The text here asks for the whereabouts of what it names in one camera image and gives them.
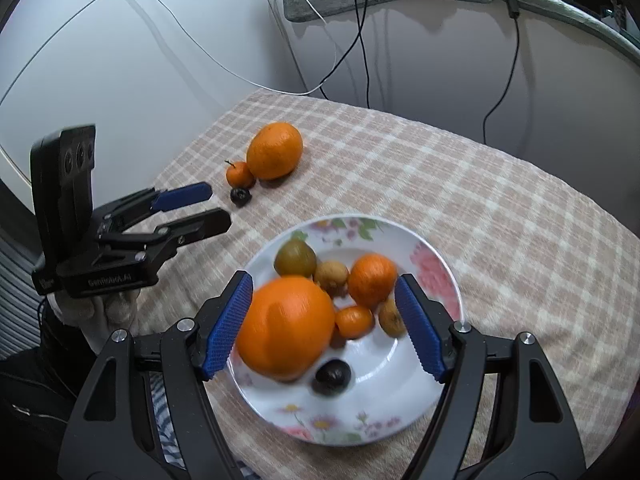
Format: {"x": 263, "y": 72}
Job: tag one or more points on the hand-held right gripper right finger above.
{"x": 420, "y": 330}

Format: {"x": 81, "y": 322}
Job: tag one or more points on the blue striped cloth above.
{"x": 167, "y": 425}

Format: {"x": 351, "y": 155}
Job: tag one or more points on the brown kiwi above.
{"x": 295, "y": 257}
{"x": 392, "y": 316}
{"x": 331, "y": 276}

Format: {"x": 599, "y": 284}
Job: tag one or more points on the white floral plate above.
{"x": 380, "y": 390}

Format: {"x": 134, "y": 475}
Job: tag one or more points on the grey ribbed panel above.
{"x": 15, "y": 300}

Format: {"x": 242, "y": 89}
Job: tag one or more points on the white cabinet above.
{"x": 100, "y": 60}

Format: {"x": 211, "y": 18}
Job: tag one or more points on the person's left hand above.
{"x": 107, "y": 310}

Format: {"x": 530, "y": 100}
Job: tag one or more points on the round orange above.
{"x": 285, "y": 330}

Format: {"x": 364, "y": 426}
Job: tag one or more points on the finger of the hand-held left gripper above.
{"x": 180, "y": 195}
{"x": 210, "y": 222}

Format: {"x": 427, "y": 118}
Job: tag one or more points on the pink checked tablecloth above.
{"x": 450, "y": 185}

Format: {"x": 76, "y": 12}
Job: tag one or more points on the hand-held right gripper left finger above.
{"x": 227, "y": 330}

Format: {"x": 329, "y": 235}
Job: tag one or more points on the small tangerine with stem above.
{"x": 240, "y": 174}

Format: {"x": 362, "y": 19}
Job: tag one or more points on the person's left forearm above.
{"x": 60, "y": 355}

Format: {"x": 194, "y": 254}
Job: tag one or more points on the large oval orange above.
{"x": 275, "y": 151}

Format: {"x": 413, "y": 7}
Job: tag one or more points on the tiny tangerine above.
{"x": 355, "y": 321}

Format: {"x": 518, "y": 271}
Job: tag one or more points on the dark plum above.
{"x": 331, "y": 377}
{"x": 241, "y": 195}

